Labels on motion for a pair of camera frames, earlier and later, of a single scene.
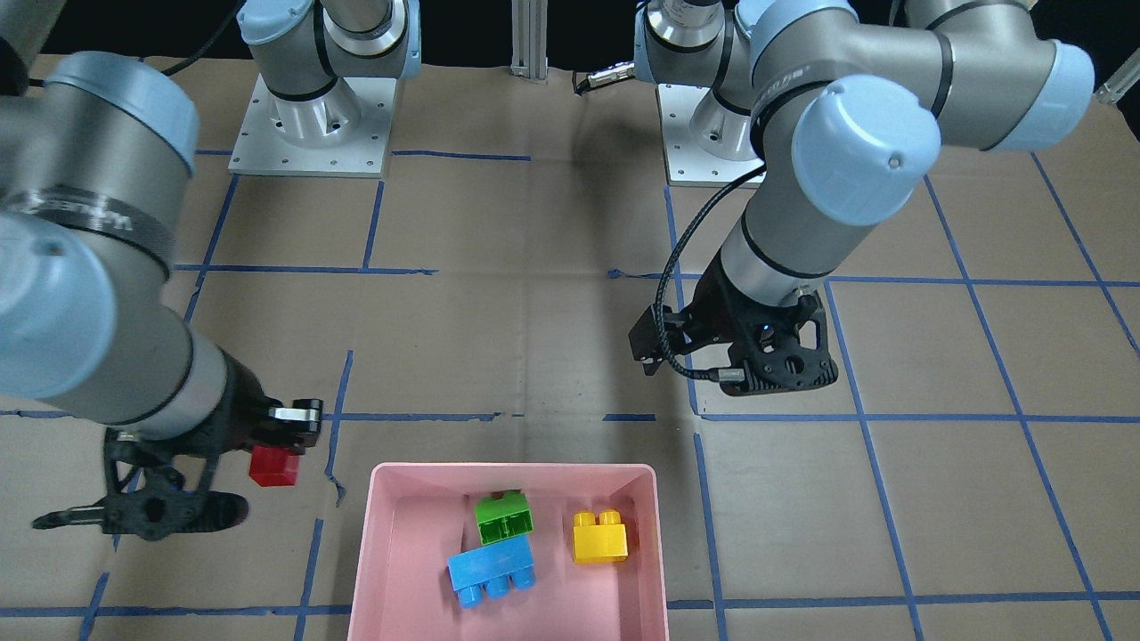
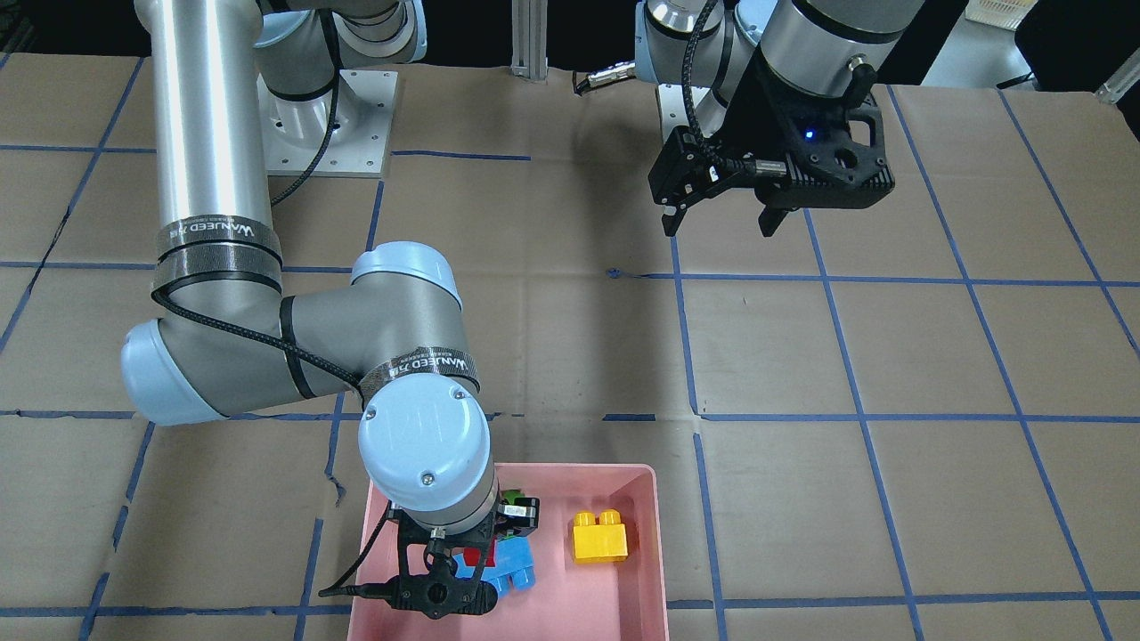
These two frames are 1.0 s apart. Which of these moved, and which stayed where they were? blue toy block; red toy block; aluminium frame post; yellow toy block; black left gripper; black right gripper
Moved: black left gripper; red toy block; black right gripper
Stayed: aluminium frame post; blue toy block; yellow toy block
